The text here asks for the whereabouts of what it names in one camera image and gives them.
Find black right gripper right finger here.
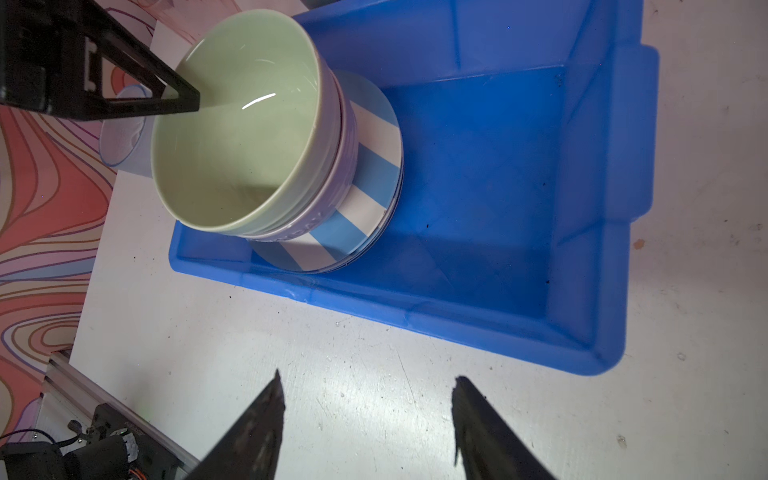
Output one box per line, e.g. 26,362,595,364
451,376,554,480

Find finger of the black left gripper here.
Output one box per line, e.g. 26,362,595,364
83,1,200,120

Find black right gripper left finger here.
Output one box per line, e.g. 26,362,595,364
186,370,286,480

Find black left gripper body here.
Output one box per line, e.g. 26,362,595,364
1,1,99,114

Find light green ceramic bowl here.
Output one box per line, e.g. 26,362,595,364
151,10,341,236

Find blue plastic bin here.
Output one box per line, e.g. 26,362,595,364
169,1,659,375

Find blue ribbed plastic cup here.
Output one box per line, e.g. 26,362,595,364
99,116,155,178

